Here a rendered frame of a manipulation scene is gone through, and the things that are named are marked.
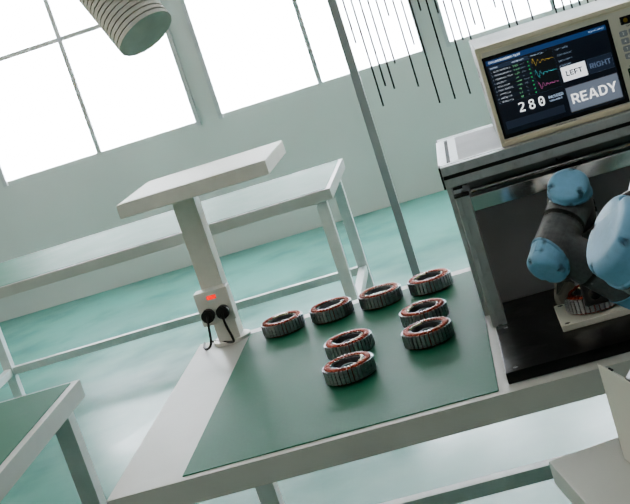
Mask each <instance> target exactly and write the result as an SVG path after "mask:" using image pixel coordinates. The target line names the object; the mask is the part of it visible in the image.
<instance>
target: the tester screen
mask: <svg viewBox="0 0 630 504"><path fill-rule="evenodd" d="M610 52H611V55H612V58H613V62H614V66H615V67H613V68H609V69H606V70H603V71H600V72H596V73H593V74H590V75H587V76H583V77H580V78H577V79H573V80H570V81H567V82H564V81H563V78H562V74H561V71H560V68H561V67H564V66H568V65H571V64H574V63H577V62H581V61H584V60H587V59H590V58H594V57H597V56H600V55H603V54H607V53H610ZM485 63H486V67H487V70H488V74H489V77H490V81H491V84H492V87H493V91H494V94H495V98H496V101H497V105H498V108H499V112H500V115H501V119H502V122H503V126H504V129H505V132H506V135H508V134H511V133H514V132H518V131H521V130H524V129H528V128H531V127H534V126H538V125H541V124H544V123H548V122H551V121H554V120H557V119H561V118H564V117H567V116H571V115H574V114H577V113H581V112H584V111H587V110H591V109H594V108H597V107H600V106H604V105H607V104H610V103H614V102H617V101H620V100H624V99H625V97H624V93H623V90H622V86H621V82H620V78H619V75H618V71H617V67H616V64H615V60H614V56H613V52H612V49H611V45H610V41H609V37H608V34H607V30H606V26H605V25H602V26H598V27H595V28H592V29H589V30H586V31H582V32H579V33H576V34H573V35H570V36H566V37H563V38H560V39H557V40H554V41H550V42H547V43H544V44H541V45H538V46H534V47H531V48H528V49H525V50H522V51H518V52H515V53H512V54H509V55H506V56H502V57H499V58H496V59H493V60H490V61H486V62H485ZM614 73H617V75H618V79H619V82H620V86H621V90H622V94H623V97H621V98H618V99H614V100H611V101H608V102H604V103H601V104H598V105H594V106H591V107H588V108H584V109H581V110H578V111H575V112H571V108H570V105H569V101H568V98H567V94H566V90H565V88H568V87H571V86H574V85H578V84H581V83H584V82H587V81H591V80H594V79H597V78H601V77H604V76H607V75H610V74H614ZM543 94H545V96H546V100H547V103H548V106H545V107H542V108H538V109H535V110H532V111H528V112H525V113H522V114H519V113H518V109H517V106H516V103H517V102H520V101H524V100H527V99H530V98H533V97H537V96H540V95H543ZM563 104H564V107H565V111H566V112H564V113H561V114H558V115H554V116H551V117H548V118H545V119H541V120H538V121H535V122H531V123H528V124H525V125H521V126H518V127H515V128H512V129H507V126H506V122H507V121H511V120H514V119H517V118H521V117H524V116H527V115H530V114H534V113H537V112H540V111H544V110H547V109H550V108H554V107H557V106H560V105H563Z"/></svg>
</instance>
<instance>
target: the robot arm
mask: <svg viewBox="0 0 630 504"><path fill-rule="evenodd" d="M547 189H548V190H547V196H548V198H549V201H548V204H547V206H546V209H545V211H544V214H543V218H542V220H541V223H540V226H539V228H538V231H537V233H536V236H535V238H534V240H533V241H532V243H531V249H530V252H529V255H528V258H527V267H528V269H529V271H530V272H531V273H532V274H533V275H534V276H535V277H537V278H539V279H541V280H547V281H548V282H551V283H554V287H555V289H554V299H555V302H556V304H557V305H562V304H564V300H565V299H566V298H567V297H568V293H569V292H570V291H571V290H572V289H573V288H574V287H575V282H577V283H578V284H579V285H580V289H581V293H582V296H583V300H584V304H585V306H587V307H589V306H593V305H597V304H601V303H605V302H608V301H610V302H612V303H615V304H617V305H620V306H622V307H624V308H627V309H629V310H630V185H629V189H628V191H626V192H624V193H623V194H621V195H618V196H616V197H614V198H612V199H611V200H610V201H609V202H608V203H607V204H606V205H605V206H604V208H603V209H602V210H601V212H600V214H599V215H598V217H597V215H596V211H595V206H594V200H593V189H592V187H591V185H590V181H589V179H588V177H587V175H586V174H585V173H583V172H582V171H580V170H577V169H571V168H568V169H563V170H560V171H558V172H556V173H555V174H553V175H552V176H551V178H550V179H549V181H548V185H547ZM574 281H575V282H574ZM625 379H626V380H627V381H629V382H630V370H629V372H628V374H627V376H626V377H625Z"/></svg>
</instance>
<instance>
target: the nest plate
mask: <svg viewBox="0 0 630 504"><path fill-rule="evenodd" d="M554 309H555V312H556V315H557V317H558V320H559V322H560V325H561V327H562V330H563V332H566V331H570V330H574V329H577V328H581V327H584V326H588V325H592V324H595V323H599V322H603V321H606V320H610V319H613V318H617V317H621V316H624V315H628V314H630V310H629V309H627V308H624V307H622V306H620V305H617V304H616V305H614V306H612V307H611V308H608V309H604V310H603V311H601V310H600V311H599V312H595V313H592V312H591V314H588V313H587V314H586V315H584V314H583V315H580V314H579V315H577V314H576V315H575V314H571V313H568V312H567V311H566V308H565V304H562V305H556V306H554Z"/></svg>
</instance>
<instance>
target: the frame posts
mask: <svg viewBox="0 0 630 504"><path fill-rule="evenodd" d="M462 190H463V188H462V185H460V186H457V187H454V188H453V191H454V194H455V195H454V199H455V202H456V205H457V208H458V212H459V215H460V218H461V222H462V225H463V228H464V232H465V235H466V238H467V242H468V245H469V248H470V252H471V255H472V258H473V262H474V265H475V268H476V272H477V275H478V278H479V282H480V285H481V288H482V292H483V295H484V298H485V302H486V305H487V308H488V312H489V315H490V318H491V322H492V325H493V327H497V326H498V325H500V324H502V325H504V324H507V320H506V316H505V313H504V308H503V304H502V301H501V297H500V294H499V291H498V287H497V284H496V281H495V277H494V274H493V270H492V267H491V264H490V260H489V257H488V254H487V250H486V247H485V244H484V240H483V237H482V234H481V230H480V227H479V223H478V220H477V217H476V213H475V211H474V209H473V206H472V202H471V199H470V195H469V191H465V192H462V193H461V191H462Z"/></svg>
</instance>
